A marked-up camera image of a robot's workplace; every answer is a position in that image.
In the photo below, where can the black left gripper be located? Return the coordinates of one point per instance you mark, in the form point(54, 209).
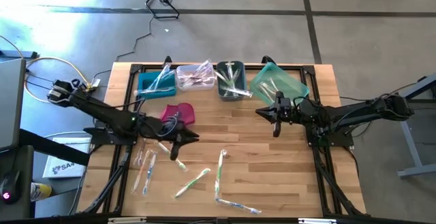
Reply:
point(153, 127)

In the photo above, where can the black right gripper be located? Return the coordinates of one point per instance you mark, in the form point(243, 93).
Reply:
point(301, 112)

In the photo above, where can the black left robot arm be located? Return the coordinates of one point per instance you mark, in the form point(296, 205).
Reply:
point(102, 113)

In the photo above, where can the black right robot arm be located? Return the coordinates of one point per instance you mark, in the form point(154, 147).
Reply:
point(357, 111)

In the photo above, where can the magenta plastic bin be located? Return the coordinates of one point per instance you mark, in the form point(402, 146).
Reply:
point(187, 113)

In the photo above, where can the light green translucent bin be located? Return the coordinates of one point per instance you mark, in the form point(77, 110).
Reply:
point(293, 84)

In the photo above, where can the dark teal plastic bin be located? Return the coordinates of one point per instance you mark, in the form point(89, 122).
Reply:
point(242, 77)

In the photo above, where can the white translucent bin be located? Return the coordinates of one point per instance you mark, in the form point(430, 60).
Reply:
point(204, 88)

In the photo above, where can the blue plastic bin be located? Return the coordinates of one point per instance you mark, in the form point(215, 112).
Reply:
point(144, 81)

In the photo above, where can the power strip yellow plugs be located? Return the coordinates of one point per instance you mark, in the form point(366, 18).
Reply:
point(93, 82)

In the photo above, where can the white cardboard box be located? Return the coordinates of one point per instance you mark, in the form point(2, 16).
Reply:
point(66, 157)

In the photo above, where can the grey metal table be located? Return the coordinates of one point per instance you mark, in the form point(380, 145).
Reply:
point(408, 132)

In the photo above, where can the yellow can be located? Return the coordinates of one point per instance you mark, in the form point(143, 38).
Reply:
point(41, 191)

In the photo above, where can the black computer mouse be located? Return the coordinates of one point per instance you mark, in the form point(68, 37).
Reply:
point(9, 186)

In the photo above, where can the silver aluminium bracket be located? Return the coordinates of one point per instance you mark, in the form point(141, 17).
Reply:
point(316, 221)
point(127, 220)

